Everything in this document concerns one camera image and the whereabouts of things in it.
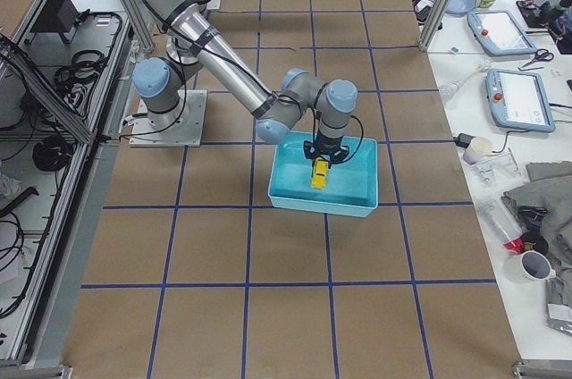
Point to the paper cup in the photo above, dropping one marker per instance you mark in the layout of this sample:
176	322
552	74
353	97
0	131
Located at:
477	149

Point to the clear plastic bottle red cap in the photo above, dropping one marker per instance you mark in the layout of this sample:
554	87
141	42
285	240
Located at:
502	225

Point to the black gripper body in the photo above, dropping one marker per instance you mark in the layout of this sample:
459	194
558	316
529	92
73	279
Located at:
323	152

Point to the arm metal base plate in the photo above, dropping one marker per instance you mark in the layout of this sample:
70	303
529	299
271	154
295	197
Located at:
182	126

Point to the blue bowl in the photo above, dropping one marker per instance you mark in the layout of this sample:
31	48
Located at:
460	8

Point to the yellow beetle toy car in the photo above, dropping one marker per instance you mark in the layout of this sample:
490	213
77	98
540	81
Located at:
319	174

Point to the light blue plastic bin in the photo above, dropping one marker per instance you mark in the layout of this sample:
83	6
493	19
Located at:
350	189

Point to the teach pendant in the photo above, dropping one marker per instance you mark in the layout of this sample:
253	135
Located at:
518	100
499	34

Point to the grey cloth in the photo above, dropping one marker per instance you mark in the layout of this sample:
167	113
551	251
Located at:
549	187

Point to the lower teach pendant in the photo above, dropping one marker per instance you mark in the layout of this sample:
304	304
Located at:
518	100

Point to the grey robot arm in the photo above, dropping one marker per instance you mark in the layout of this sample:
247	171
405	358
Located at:
333	102

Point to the upper teach pendant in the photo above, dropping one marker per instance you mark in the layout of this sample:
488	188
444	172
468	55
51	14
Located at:
499	34

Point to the black scissors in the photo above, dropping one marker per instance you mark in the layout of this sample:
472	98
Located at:
541	55

